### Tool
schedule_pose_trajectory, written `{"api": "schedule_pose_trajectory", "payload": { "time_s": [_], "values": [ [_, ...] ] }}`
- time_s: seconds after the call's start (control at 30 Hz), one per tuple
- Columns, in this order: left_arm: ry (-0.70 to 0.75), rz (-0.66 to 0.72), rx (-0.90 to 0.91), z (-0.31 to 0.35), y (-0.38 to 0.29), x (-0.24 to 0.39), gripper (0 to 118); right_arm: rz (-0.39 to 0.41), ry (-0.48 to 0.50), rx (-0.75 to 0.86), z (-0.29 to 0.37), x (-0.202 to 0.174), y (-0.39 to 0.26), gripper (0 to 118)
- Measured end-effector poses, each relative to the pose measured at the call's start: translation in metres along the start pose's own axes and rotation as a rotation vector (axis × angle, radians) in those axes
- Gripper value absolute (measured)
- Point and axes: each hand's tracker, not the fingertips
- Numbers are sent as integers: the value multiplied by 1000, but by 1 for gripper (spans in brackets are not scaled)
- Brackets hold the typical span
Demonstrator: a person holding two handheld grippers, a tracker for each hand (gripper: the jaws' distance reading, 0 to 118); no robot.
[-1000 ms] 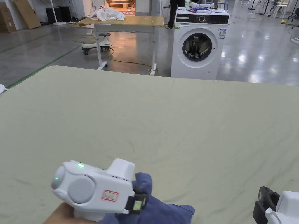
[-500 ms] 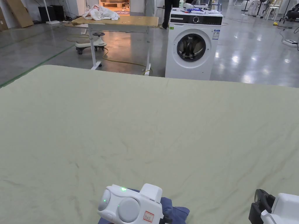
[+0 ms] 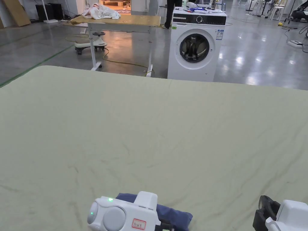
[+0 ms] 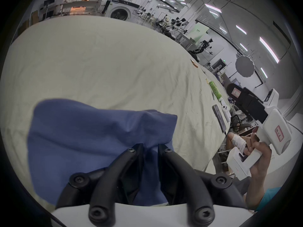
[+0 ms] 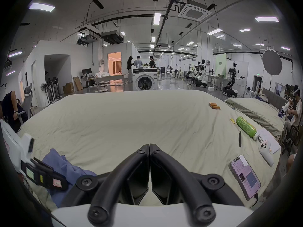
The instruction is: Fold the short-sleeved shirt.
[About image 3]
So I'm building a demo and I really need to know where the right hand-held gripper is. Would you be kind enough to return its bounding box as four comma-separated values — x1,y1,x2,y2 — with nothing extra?
252,195,308,231

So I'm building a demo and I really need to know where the white floor stand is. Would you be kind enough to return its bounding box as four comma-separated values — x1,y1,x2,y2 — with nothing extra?
40,0,58,24

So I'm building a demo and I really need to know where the yellow cable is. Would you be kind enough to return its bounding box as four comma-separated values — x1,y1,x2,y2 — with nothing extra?
66,34,152,75

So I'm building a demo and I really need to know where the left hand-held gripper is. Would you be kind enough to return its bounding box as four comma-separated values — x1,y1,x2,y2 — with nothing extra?
87,191,173,231

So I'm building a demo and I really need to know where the dark blue garment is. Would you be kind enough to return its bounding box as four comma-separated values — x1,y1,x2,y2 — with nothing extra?
115,192,193,231

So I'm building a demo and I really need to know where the wooden board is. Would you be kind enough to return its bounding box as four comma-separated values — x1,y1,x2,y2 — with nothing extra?
0,0,32,29

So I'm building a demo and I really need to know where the white washing machine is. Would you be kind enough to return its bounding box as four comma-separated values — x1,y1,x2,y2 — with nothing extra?
167,2,228,82

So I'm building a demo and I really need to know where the wooden table with white frame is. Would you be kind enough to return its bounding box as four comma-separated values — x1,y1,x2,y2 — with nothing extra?
64,2,161,77

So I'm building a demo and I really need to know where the white ride-on toy car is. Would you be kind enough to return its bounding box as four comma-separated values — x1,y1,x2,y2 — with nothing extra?
74,31,106,55

